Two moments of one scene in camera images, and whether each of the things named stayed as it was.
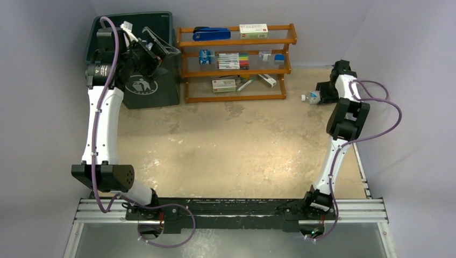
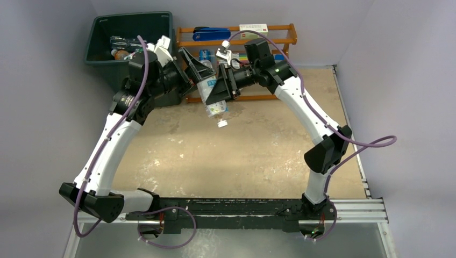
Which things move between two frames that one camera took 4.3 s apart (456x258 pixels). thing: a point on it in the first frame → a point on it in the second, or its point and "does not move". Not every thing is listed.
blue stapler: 202,33 does not move
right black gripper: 326,92 → 232,82
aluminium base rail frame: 177,213 does not move
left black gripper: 154,58 → 199,71
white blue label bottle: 314,97 → 216,109
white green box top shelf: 252,31 does not move
